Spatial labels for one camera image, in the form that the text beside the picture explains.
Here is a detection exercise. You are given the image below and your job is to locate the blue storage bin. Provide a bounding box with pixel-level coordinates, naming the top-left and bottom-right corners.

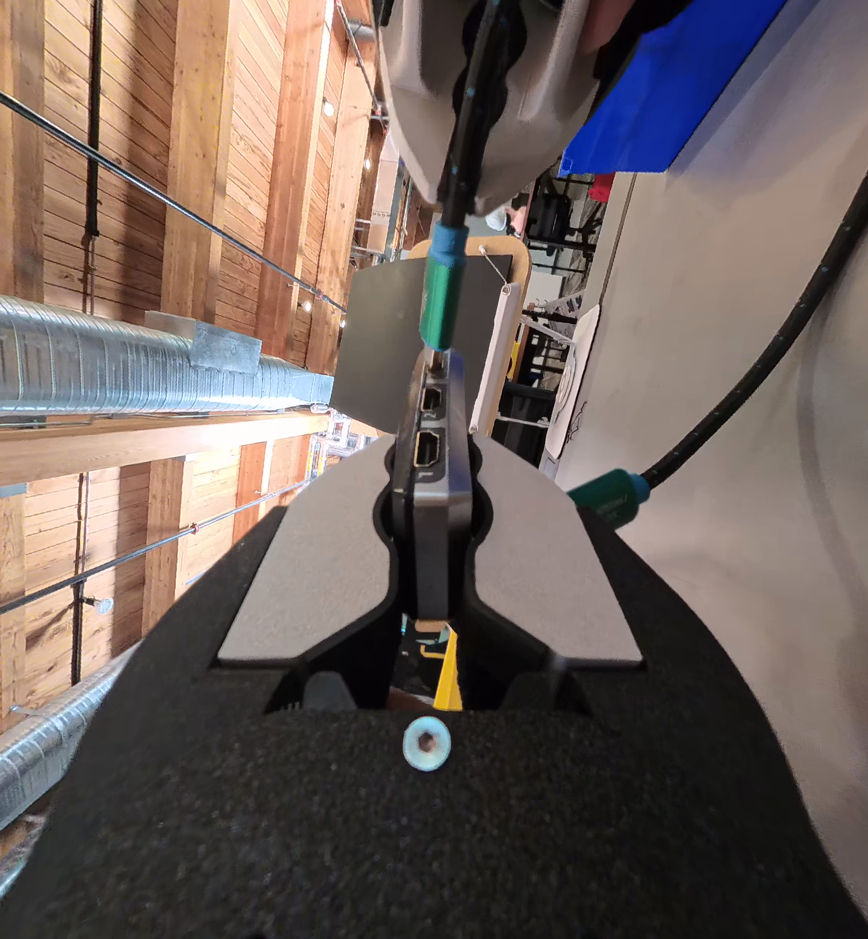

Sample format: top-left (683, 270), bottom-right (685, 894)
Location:
top-left (557, 0), bottom-right (791, 177)

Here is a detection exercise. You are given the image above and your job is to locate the white stand base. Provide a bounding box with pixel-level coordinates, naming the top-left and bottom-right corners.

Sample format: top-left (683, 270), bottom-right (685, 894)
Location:
top-left (543, 304), bottom-right (602, 463)

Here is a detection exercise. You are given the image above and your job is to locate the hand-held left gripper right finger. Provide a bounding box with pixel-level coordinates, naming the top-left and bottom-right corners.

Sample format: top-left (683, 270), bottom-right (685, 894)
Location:
top-left (459, 433), bottom-right (645, 710)

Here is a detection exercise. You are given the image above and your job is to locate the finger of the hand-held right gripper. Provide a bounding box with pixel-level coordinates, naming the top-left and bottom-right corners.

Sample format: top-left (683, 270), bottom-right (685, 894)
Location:
top-left (377, 0), bottom-right (482, 208)
top-left (471, 0), bottom-right (600, 217)

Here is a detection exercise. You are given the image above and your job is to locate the silver round ventilation duct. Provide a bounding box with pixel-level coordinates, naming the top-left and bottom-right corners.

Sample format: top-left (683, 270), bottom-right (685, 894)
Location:
top-left (0, 642), bottom-right (145, 863)
top-left (0, 288), bottom-right (334, 421)

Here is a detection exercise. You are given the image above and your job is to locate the yellow storage bin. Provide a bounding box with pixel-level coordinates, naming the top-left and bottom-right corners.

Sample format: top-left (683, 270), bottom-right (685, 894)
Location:
top-left (433, 627), bottom-right (466, 711)

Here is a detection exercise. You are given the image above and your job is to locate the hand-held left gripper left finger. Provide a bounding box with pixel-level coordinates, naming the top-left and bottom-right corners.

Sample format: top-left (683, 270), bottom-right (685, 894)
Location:
top-left (216, 434), bottom-right (406, 710)

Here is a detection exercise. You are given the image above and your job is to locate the grey desk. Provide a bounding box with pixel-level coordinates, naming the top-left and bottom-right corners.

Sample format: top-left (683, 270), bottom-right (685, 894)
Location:
top-left (540, 0), bottom-right (868, 939)

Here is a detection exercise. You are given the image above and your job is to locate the person's right hand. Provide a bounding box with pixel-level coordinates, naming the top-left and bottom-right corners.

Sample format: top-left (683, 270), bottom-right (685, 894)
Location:
top-left (579, 0), bottom-right (671, 54)

